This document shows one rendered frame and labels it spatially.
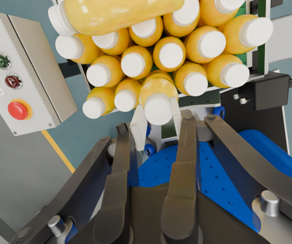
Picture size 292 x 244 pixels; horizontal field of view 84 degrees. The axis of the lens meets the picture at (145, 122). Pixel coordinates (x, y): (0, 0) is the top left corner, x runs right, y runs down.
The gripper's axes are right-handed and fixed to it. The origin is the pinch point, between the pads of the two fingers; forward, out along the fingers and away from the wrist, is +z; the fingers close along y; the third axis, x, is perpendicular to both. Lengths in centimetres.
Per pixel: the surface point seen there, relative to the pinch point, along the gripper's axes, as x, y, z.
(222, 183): -18.6, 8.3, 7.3
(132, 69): 5.5, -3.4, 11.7
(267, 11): 8.7, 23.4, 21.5
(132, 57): 7.4, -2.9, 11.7
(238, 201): -18.7, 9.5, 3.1
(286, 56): -3.0, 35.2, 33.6
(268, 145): -67, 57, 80
